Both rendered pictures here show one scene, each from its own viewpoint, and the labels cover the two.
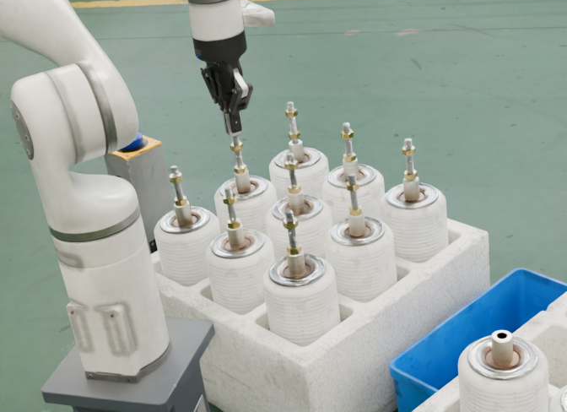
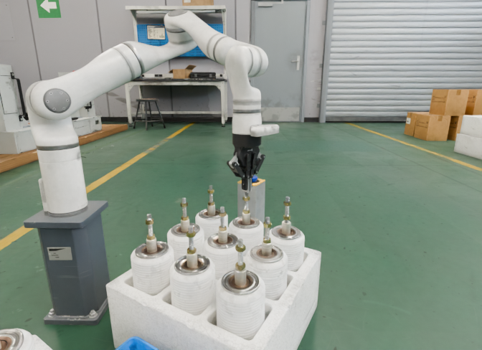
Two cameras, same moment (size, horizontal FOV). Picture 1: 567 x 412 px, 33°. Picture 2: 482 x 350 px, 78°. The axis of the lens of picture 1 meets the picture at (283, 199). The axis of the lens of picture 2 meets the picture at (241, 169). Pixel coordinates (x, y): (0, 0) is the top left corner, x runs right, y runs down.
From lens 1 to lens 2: 1.25 m
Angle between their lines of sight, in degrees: 66
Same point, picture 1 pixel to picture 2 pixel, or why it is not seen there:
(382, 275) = (175, 296)
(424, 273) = (193, 323)
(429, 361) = not seen: outside the picture
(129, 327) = (44, 191)
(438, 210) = (227, 300)
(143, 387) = (39, 216)
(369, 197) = (252, 268)
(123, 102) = (33, 95)
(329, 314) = (139, 280)
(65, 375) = not seen: hidden behind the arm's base
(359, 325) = (137, 299)
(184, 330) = (77, 217)
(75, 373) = not seen: hidden behind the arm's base
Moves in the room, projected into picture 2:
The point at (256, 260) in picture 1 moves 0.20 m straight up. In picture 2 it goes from (171, 238) to (166, 161)
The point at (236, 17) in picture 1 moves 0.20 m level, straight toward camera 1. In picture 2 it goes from (242, 124) to (157, 128)
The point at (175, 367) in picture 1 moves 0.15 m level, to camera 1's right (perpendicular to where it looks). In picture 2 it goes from (48, 220) to (29, 250)
